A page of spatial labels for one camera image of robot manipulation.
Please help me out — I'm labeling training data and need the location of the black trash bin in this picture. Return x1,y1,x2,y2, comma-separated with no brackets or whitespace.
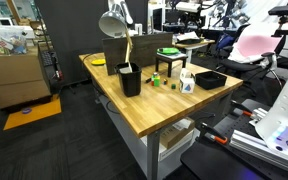
114,62,143,98

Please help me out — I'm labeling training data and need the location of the small black stool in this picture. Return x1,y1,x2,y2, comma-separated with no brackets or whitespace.
155,54,189,78

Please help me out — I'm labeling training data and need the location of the white open carton box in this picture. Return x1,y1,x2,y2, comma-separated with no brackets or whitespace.
178,67,196,95

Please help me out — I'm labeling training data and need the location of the dark wooden backboard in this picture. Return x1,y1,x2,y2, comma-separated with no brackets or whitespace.
101,32,174,76

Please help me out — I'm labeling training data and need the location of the green plate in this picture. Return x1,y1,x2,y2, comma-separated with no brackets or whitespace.
156,47,181,56

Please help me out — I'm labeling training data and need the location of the yellow plate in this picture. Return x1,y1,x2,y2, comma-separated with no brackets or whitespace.
90,58,107,66

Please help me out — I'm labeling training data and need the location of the small cardboard box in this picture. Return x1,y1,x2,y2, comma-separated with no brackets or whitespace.
159,117,196,150

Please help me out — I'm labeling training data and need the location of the wooden work table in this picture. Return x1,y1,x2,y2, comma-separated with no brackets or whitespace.
92,78,235,180

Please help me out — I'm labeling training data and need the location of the black rectangular tray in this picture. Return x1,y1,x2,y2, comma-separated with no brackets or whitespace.
194,70,228,91

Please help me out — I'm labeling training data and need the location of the background wooden desk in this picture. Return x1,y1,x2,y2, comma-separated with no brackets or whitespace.
172,37,216,64

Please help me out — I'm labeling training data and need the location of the black partition panel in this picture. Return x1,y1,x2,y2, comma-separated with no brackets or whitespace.
34,0,150,87

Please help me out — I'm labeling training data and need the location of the blue backpack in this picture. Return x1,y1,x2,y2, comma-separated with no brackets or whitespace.
216,32,237,52

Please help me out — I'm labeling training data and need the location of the black office chair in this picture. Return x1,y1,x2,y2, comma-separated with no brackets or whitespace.
216,22,285,89

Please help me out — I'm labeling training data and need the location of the black perforated robot table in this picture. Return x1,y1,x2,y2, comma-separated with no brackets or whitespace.
179,97,288,180

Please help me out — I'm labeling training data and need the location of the orange floor mat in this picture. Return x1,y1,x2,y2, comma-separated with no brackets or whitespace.
2,94,63,131

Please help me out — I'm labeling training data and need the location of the pink cloth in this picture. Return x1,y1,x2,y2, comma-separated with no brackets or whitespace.
228,22,284,64

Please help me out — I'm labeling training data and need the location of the large cardboard box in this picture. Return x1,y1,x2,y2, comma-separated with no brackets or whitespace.
0,44,53,110

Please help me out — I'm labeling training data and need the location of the clear plastic storage bin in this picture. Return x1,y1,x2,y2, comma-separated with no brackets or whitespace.
0,24,29,56

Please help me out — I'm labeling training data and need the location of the black clamp orange handle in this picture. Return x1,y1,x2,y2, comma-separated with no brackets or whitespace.
198,121,231,146
229,99,262,119

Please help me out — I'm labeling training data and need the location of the aluminium profile rail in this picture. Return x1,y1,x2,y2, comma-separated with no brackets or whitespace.
229,129,288,169

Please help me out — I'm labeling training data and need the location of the black camera on stand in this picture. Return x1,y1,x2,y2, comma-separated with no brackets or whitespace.
267,3,288,17

